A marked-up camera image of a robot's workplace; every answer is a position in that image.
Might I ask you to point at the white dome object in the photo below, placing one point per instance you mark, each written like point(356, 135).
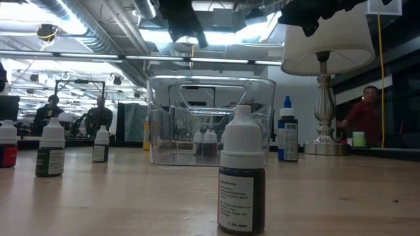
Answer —
point(67, 116)

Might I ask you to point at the long ceiling light bar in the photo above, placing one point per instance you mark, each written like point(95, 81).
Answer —
point(154, 58)

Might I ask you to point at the person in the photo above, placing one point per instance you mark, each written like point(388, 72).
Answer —
point(46, 109)
point(100, 114)
point(364, 118)

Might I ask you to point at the dark grey partition panel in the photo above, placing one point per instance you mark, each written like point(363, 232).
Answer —
point(131, 124)

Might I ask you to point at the large yellow food coloring bottle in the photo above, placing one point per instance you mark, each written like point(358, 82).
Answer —
point(146, 136)

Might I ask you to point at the large blue food coloring bottle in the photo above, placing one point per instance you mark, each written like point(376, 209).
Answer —
point(288, 137)

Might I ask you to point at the grey ceiling box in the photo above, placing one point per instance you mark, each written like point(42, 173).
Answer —
point(223, 18)

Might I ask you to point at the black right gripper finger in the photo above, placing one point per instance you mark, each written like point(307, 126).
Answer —
point(288, 14)
point(302, 9)

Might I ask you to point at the black monitor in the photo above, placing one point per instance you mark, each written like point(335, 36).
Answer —
point(8, 108)

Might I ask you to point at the silver table lamp white shade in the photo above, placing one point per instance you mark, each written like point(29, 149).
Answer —
point(344, 39)

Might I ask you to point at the small green food coloring bottle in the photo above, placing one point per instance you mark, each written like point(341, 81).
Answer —
point(49, 160)

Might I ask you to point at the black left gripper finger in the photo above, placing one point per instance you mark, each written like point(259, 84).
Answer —
point(200, 32)

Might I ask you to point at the narrow silver spiral air duct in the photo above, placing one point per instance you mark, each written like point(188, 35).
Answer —
point(146, 8)

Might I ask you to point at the clear plastic bin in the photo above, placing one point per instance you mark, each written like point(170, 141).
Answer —
point(164, 91)

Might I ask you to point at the black background rig frame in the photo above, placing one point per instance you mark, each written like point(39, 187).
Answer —
point(82, 81)

